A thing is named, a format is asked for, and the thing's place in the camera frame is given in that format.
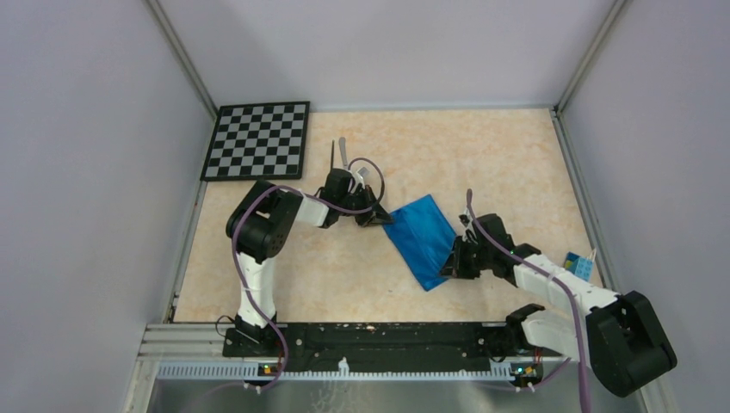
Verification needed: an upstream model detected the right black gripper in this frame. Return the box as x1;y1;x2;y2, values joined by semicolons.
438;235;492;280

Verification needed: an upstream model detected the white toothed cable rail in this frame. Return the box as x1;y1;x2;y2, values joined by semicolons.
157;361;514;382

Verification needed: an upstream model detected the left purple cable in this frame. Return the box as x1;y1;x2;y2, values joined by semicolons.
231;157;386;391

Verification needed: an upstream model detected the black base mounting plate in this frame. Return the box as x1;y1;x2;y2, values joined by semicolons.
222;322;537;373

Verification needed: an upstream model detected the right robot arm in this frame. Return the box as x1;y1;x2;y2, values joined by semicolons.
441;213;678;398

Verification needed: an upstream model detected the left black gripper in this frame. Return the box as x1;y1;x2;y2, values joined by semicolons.
337;184;393;227

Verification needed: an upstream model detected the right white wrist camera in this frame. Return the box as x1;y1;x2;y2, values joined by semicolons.
459;213;479;243

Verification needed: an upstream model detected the blue cloth napkin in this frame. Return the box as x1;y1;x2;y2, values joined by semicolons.
383;194;456;292

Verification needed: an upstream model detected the silver table knife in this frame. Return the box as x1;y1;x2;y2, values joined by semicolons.
337;137;350;170

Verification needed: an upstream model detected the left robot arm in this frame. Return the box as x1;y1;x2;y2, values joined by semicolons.
226;168;394;356

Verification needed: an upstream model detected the black white checkerboard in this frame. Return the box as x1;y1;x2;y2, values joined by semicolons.
200;101;310;182

